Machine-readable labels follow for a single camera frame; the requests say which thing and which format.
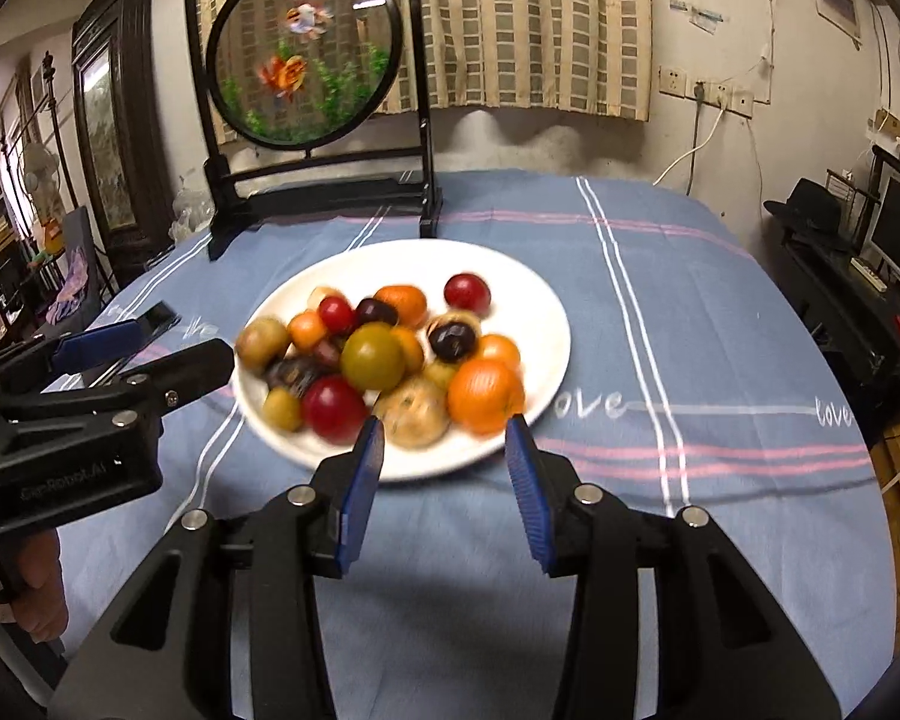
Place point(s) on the black hat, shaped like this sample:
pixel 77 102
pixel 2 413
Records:
pixel 806 210

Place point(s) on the white oval plate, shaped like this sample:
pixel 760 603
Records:
pixel 525 315

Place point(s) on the round goldfish screen black stand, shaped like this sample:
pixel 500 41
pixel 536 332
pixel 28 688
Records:
pixel 307 52

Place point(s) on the black smartphone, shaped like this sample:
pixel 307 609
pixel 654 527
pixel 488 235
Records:
pixel 161 317

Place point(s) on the dark wooden framed panel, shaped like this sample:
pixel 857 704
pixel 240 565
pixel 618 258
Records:
pixel 141 127

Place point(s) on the dark purple plum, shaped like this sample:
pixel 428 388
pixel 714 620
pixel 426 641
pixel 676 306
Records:
pixel 452 341
pixel 375 311

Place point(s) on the large dark purple tomato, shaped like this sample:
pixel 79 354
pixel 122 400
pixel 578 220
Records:
pixel 292 373

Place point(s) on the beige checked curtain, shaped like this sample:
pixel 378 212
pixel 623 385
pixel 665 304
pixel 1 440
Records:
pixel 532 22

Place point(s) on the pale beige apple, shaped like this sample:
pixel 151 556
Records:
pixel 321 293

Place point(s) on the large dark red tomato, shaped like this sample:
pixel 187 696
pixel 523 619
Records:
pixel 335 409

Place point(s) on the red plum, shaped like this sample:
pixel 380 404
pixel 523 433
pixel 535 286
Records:
pixel 466 293

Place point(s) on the framed wall picture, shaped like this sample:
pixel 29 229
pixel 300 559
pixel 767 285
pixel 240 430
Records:
pixel 838 0

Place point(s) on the blue striped tablecloth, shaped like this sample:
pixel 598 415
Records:
pixel 682 300

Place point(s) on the black computer desk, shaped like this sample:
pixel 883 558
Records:
pixel 832 330

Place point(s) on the white electric fan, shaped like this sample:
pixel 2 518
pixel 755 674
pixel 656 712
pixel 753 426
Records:
pixel 39 165

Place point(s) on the small speckled orange tomato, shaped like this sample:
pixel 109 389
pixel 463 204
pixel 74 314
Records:
pixel 307 330

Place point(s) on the wide white wall socket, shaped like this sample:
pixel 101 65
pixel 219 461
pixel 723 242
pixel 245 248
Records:
pixel 722 98

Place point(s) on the small yellow green plum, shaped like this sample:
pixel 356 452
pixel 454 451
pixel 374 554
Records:
pixel 439 375

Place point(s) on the dark chair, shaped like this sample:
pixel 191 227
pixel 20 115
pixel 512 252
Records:
pixel 90 232

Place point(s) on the orange yellow tomato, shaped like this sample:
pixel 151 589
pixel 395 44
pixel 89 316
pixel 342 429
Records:
pixel 414 351

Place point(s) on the large orange tomato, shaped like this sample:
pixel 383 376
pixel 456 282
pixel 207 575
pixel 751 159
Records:
pixel 484 391

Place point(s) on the purple cloth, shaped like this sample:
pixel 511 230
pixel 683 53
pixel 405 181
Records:
pixel 71 281

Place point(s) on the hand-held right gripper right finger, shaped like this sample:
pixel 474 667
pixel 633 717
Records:
pixel 529 495

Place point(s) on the clear plastic bag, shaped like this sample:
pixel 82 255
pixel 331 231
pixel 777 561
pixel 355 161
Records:
pixel 191 210

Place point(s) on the mandarin orange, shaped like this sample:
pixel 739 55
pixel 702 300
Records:
pixel 502 347
pixel 406 301

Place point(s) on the green tomato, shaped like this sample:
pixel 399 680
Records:
pixel 373 355

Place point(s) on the person's left hand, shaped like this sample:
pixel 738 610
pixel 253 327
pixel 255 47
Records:
pixel 41 585

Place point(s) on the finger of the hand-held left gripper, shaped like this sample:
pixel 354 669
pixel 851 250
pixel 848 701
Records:
pixel 187 375
pixel 97 345

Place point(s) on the brownish yellow passionfruit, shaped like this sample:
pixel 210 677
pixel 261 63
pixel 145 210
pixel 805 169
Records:
pixel 261 341

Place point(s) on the white plastic sheet heap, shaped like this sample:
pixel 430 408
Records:
pixel 540 150

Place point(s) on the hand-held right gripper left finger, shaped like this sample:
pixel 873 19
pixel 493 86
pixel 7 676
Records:
pixel 364 495

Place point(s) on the beige brown apple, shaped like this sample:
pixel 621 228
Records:
pixel 414 412

